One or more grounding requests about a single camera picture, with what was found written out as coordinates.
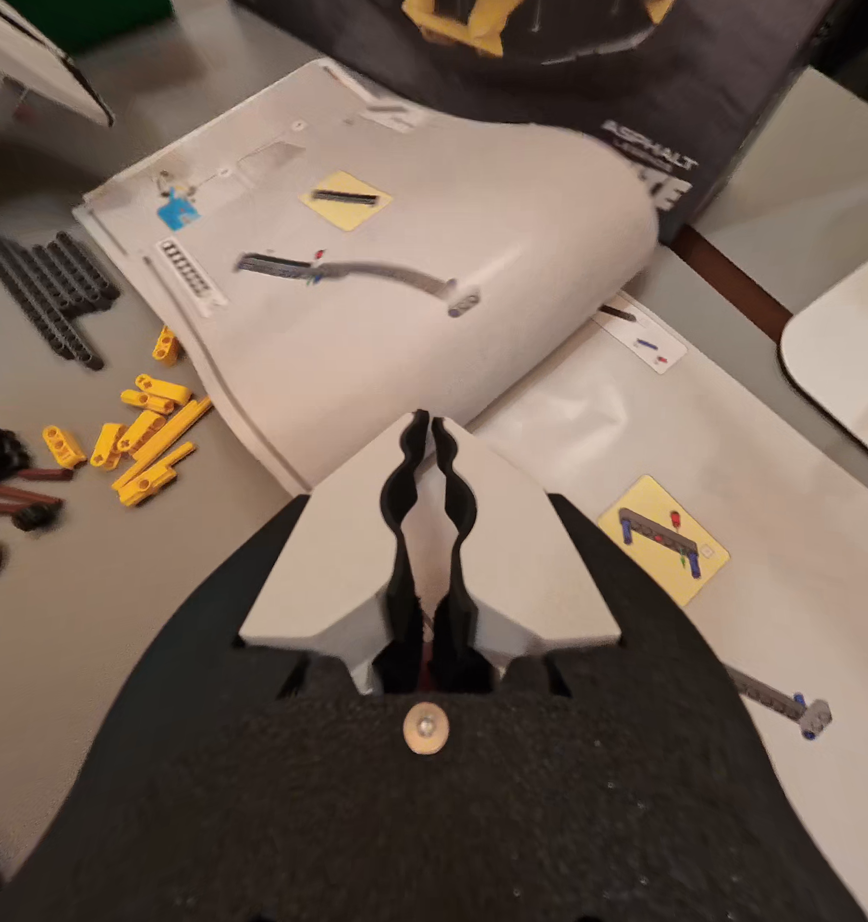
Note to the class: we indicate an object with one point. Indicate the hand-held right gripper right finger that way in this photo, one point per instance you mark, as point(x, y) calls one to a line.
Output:
point(542, 569)

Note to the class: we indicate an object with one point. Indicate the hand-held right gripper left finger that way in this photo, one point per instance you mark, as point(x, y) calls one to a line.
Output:
point(318, 569)

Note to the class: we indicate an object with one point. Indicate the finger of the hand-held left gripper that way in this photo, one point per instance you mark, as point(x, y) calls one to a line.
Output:
point(23, 50)

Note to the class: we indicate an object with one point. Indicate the pile of yellow lego pieces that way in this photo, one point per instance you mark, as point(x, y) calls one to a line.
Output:
point(156, 432)

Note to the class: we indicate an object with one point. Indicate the lego set box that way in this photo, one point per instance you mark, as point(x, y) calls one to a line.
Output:
point(549, 93)

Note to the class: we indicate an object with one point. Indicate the green plastic bin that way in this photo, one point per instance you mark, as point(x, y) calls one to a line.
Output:
point(102, 21)

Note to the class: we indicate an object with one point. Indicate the open instruction booklet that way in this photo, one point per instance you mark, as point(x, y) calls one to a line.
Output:
point(405, 346)

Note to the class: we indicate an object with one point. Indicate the stack of dark grey beams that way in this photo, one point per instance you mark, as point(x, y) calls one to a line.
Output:
point(52, 288)

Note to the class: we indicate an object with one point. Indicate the pile of black grey parts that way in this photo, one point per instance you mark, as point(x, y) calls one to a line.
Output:
point(1, 450)

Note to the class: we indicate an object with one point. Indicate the document stand with wooden board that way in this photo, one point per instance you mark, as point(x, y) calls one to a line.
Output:
point(852, 360)

